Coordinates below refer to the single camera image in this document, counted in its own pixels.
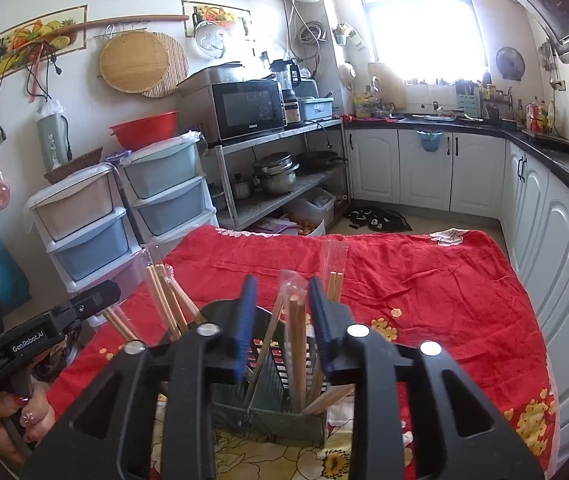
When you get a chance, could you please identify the round bamboo board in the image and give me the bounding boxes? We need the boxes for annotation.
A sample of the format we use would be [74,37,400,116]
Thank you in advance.
[99,30,171,94]

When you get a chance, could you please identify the person's left hand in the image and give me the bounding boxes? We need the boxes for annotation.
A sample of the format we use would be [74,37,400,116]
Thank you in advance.
[0,384,56,467]

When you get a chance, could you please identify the small blue hanging bin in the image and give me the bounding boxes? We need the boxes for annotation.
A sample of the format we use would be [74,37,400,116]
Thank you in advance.
[416,130,443,154]

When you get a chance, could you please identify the white hanging colander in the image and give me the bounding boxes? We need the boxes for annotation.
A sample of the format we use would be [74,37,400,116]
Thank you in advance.
[194,20,231,59]

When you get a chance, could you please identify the round woven mat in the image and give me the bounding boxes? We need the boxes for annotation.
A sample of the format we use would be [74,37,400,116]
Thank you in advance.
[141,31,191,99]

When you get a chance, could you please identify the black microwave oven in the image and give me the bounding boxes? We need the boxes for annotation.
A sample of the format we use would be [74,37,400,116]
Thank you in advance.
[208,79,286,144]

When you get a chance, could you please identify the green plastic utensil basket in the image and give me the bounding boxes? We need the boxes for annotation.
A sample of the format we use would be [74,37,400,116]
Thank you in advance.
[198,299,356,447]

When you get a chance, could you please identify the wicker basket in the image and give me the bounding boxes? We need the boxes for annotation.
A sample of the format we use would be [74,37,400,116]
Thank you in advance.
[43,146,105,186]

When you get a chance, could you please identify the silver oven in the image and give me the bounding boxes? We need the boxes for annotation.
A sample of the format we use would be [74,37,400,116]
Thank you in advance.
[176,62,245,147]

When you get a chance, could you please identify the black cloth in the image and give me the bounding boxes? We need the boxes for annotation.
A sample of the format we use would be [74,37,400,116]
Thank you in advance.
[347,204,413,234]

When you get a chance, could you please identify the large fruit wall picture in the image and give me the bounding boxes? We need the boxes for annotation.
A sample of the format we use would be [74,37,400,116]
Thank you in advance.
[0,5,88,79]

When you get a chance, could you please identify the stacked steel pots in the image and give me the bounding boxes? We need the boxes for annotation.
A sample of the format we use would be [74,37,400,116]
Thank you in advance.
[251,151,301,197]

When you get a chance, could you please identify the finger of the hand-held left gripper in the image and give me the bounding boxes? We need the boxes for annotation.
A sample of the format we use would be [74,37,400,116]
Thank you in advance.
[67,280,123,327]

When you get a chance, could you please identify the black frying pan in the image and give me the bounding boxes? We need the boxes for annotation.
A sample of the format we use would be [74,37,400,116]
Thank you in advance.
[295,149,348,172]

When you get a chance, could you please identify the grey plastic box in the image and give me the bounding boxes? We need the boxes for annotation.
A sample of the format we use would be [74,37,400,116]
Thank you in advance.
[297,96,336,124]

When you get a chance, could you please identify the black blender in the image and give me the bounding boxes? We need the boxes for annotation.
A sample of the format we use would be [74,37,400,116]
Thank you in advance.
[269,58,303,129]

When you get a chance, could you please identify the pale cutting board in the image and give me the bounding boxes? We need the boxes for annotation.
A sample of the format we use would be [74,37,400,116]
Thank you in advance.
[367,61,408,112]

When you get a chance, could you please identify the black countertop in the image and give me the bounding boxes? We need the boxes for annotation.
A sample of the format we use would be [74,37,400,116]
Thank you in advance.
[343,112,569,213]

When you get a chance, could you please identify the clear box with eggs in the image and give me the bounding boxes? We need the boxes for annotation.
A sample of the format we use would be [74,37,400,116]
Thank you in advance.
[283,186,338,237]

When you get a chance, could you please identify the row of condiment bottles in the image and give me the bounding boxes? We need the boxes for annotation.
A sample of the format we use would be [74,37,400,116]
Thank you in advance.
[513,98,558,134]

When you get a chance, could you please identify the small fruit wall picture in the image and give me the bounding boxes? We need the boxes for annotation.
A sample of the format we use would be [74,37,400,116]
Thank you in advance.
[181,0,254,39]

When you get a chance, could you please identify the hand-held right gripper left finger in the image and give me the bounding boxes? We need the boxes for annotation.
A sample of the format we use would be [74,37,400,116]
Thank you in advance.
[19,275,261,480]

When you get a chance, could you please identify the window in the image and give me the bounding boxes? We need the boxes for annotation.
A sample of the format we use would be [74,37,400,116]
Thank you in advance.
[353,0,491,87]

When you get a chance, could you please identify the white back cabinets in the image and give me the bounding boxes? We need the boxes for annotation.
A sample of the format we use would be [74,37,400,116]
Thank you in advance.
[343,127,508,219]

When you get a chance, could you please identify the pink and blue drawer unit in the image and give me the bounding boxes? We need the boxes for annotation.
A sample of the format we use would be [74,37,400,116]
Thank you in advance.
[23,161,144,294]

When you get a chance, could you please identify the black hanging cables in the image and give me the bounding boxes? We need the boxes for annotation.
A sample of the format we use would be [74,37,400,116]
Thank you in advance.
[26,44,64,99]

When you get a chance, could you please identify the green and white appliance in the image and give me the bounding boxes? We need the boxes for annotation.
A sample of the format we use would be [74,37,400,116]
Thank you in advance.
[36,99,74,172]

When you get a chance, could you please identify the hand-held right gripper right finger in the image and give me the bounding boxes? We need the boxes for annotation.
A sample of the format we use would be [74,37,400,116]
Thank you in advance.
[307,277,546,480]

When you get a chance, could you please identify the red floral blanket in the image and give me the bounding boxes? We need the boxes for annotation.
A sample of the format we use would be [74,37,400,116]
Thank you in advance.
[47,225,560,480]

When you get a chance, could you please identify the metal shelf rack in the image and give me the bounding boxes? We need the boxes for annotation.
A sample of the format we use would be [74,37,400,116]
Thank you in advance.
[213,118,351,232]

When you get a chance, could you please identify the red plastic basin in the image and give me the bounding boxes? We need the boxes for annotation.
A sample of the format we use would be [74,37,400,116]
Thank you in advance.
[109,111,180,152]

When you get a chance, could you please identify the long wooden rolling pin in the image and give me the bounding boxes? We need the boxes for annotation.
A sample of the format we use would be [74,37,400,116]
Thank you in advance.
[0,13,191,84]

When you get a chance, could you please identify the white side cabinets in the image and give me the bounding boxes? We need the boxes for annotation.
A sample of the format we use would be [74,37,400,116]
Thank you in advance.
[498,139,569,463]

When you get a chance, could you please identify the small wall fan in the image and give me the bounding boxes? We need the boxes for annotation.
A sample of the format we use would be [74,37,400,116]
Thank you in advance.
[495,45,528,82]

